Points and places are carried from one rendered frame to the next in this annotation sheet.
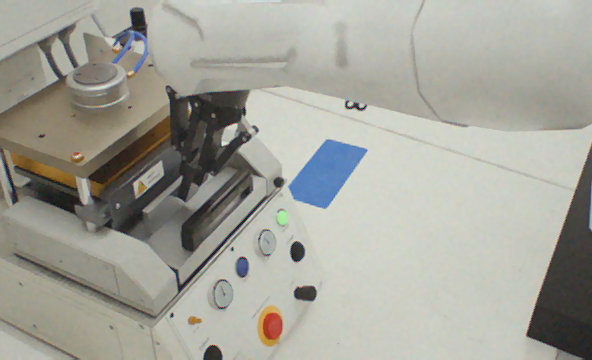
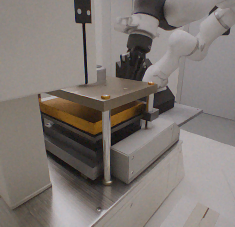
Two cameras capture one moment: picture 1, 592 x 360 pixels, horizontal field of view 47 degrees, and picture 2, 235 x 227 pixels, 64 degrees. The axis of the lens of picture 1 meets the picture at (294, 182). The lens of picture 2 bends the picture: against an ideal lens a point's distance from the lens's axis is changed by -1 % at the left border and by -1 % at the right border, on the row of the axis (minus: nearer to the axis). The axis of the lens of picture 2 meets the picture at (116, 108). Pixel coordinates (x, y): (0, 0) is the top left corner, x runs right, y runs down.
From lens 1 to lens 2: 1.03 m
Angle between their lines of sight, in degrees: 69
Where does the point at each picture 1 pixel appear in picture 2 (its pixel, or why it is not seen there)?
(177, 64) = (211, 0)
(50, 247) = (151, 147)
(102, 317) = (166, 165)
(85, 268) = (163, 142)
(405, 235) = not seen: hidden behind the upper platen
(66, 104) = (91, 85)
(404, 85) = not seen: outside the picture
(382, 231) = not seen: hidden behind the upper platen
